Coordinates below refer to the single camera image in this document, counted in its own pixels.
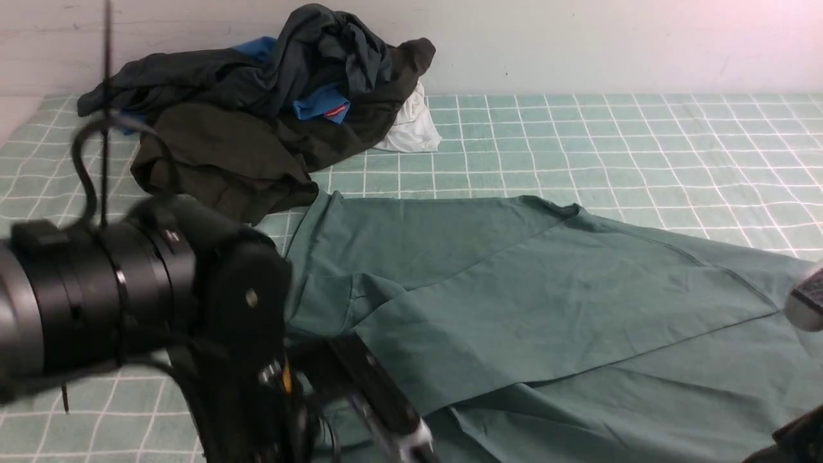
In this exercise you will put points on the green long-sleeved shirt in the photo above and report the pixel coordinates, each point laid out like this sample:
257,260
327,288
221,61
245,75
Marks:
525,331

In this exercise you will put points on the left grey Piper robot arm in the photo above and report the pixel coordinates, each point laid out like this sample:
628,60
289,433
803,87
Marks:
173,286

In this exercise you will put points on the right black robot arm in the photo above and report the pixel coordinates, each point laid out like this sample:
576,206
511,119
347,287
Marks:
798,441

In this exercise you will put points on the white crumpled garment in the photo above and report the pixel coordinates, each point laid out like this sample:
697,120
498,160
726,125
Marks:
414,129

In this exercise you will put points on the blue garment with red label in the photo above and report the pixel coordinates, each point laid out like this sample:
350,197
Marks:
321,103

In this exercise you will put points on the dark olive crumpled garment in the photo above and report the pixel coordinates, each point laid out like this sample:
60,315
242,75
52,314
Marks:
246,168

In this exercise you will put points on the dark grey-blue crumpled garment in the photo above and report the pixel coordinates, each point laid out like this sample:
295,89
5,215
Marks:
316,46

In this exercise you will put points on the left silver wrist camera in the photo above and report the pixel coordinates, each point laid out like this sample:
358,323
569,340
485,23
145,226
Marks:
344,369

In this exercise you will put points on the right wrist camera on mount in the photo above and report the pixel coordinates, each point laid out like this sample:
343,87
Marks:
803,306

